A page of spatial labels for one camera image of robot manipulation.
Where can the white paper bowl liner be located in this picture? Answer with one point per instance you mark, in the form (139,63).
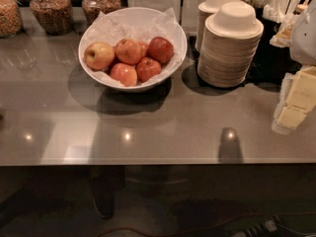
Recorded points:
(108,30)

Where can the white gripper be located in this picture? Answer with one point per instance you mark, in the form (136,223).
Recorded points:
(305,39)

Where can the middle glass cereal jar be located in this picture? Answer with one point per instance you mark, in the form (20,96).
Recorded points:
(55,16)

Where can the small red apple behind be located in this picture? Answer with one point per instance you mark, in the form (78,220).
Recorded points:
(144,47)

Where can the black power strip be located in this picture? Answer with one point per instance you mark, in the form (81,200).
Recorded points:
(274,227)

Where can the stack paper bowls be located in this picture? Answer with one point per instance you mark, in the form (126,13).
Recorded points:
(206,9)
(230,40)

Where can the right glass cereal jar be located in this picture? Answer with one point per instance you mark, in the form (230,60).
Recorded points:
(92,8)

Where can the yellow-red apple far left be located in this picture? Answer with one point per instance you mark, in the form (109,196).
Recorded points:
(99,55)

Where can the front stack paper bowls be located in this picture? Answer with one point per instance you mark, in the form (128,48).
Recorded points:
(230,40)

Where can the left glass cereal jar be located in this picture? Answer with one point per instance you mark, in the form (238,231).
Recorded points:
(10,18)

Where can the glass cereal jar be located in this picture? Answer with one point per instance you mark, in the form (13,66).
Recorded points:
(92,8)
(55,16)
(10,18)

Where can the rear stack paper bowls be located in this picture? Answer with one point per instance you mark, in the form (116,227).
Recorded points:
(206,9)

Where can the black cutlery holder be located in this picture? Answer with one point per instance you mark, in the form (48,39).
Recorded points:
(270,63)

